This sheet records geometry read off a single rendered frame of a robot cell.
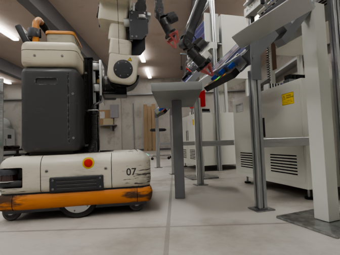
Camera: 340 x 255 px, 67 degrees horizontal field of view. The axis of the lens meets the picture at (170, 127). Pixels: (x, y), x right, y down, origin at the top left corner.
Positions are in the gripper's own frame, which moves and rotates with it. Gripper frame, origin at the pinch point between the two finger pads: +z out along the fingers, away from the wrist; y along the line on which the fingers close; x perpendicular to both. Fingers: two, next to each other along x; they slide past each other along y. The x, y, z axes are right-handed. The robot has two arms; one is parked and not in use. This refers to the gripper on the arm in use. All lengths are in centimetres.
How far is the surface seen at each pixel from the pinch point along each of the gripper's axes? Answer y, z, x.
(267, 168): -3, 64, 17
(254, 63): -37.6, 5.7, 0.1
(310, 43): -60, 11, -8
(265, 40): -33.0, 2.8, -16.1
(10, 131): 1073, -310, 300
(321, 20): -62, 8, -17
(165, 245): -60, 18, 82
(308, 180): -34, 67, 18
